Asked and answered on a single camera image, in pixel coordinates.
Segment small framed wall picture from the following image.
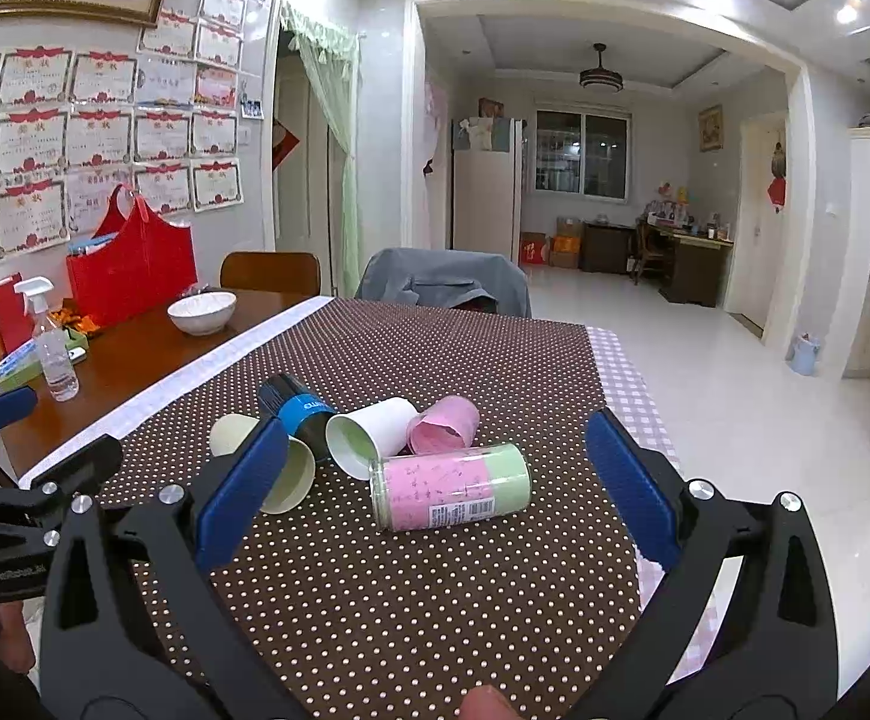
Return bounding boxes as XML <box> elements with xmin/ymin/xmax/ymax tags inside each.
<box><xmin>698</xmin><ymin>104</ymin><xmax>725</xmax><ymax>153</ymax></box>

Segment person's right hand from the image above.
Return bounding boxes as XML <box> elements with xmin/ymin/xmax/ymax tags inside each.
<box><xmin>460</xmin><ymin>686</ymin><xmax>521</xmax><ymax>720</ymax></box>

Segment green tray organizer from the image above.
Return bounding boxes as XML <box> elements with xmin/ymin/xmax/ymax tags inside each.
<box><xmin>0</xmin><ymin>330</ymin><xmax>88</xmax><ymax>394</ymax></box>

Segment orange cardboard boxes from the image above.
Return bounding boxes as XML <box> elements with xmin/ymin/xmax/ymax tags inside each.
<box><xmin>520</xmin><ymin>216</ymin><xmax>585</xmax><ymax>268</ymax></box>

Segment white refrigerator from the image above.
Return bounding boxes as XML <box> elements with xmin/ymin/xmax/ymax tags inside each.
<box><xmin>449</xmin><ymin>117</ymin><xmax>524</xmax><ymax>263</ymax></box>

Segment green door curtain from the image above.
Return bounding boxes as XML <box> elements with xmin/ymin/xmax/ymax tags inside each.
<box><xmin>279</xmin><ymin>0</ymin><xmax>362</xmax><ymax>298</ymax></box>

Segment light blue trash bin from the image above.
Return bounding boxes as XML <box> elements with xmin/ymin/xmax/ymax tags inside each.
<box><xmin>788</xmin><ymin>333</ymin><xmax>821</xmax><ymax>377</ymax></box>

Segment person's left hand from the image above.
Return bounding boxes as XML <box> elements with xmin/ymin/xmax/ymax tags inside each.
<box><xmin>0</xmin><ymin>601</ymin><xmax>37</xmax><ymax>674</ymax></box>

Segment pink plastic cup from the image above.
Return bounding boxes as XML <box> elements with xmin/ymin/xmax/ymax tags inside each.
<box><xmin>407</xmin><ymin>395</ymin><xmax>481</xmax><ymax>455</ymax></box>

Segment chair with grey jacket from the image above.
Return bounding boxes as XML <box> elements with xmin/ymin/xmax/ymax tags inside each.
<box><xmin>355</xmin><ymin>247</ymin><xmax>533</xmax><ymax>319</ymax></box>

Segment black blue steel cup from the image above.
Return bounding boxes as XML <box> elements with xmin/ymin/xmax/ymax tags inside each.
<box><xmin>257</xmin><ymin>372</ymin><xmax>336</xmax><ymax>463</ymax></box>

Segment white ceramic bowl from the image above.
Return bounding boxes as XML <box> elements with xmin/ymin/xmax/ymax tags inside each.
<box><xmin>167</xmin><ymin>291</ymin><xmax>238</xmax><ymax>337</ymax></box>

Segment cream plastic cup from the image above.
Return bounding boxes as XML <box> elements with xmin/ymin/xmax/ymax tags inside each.
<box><xmin>209</xmin><ymin>415</ymin><xmax>316</xmax><ymax>515</ymax></box>

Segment brown wooden chair back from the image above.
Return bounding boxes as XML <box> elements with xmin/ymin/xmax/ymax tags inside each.
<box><xmin>220</xmin><ymin>252</ymin><xmax>321</xmax><ymax>298</ymax></box>

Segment white paper cup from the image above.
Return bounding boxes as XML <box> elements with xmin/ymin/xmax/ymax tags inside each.
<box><xmin>326</xmin><ymin>397</ymin><xmax>419</xmax><ymax>481</ymax></box>

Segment clear spray bottle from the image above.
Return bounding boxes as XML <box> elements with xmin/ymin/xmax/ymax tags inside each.
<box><xmin>14</xmin><ymin>277</ymin><xmax>80</xmax><ymax>403</ymax></box>

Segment dark wooden desk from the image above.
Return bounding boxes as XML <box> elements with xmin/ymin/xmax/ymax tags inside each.
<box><xmin>632</xmin><ymin>221</ymin><xmax>731</xmax><ymax>309</ymax></box>

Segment red paper box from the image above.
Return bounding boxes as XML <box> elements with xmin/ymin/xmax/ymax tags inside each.
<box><xmin>0</xmin><ymin>273</ymin><xmax>33</xmax><ymax>355</ymax></box>

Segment ceiling lamp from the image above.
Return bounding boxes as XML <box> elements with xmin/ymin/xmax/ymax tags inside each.
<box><xmin>578</xmin><ymin>43</ymin><xmax>625</xmax><ymax>93</ymax></box>

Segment window with bars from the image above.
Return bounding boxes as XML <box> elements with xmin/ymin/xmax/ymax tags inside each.
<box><xmin>534</xmin><ymin>109</ymin><xmax>632</xmax><ymax>203</ymax></box>

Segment brown polka dot tablecloth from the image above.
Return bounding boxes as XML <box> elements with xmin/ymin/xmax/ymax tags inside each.
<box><xmin>103</xmin><ymin>299</ymin><xmax>671</xmax><ymax>718</ymax></box>

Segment red tote bag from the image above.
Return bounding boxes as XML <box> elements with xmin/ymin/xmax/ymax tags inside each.
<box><xmin>65</xmin><ymin>184</ymin><xmax>197</xmax><ymax>328</ymax></box>

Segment pink green cylindrical cup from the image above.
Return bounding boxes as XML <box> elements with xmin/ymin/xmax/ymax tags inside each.
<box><xmin>370</xmin><ymin>444</ymin><xmax>531</xmax><ymax>533</ymax></box>

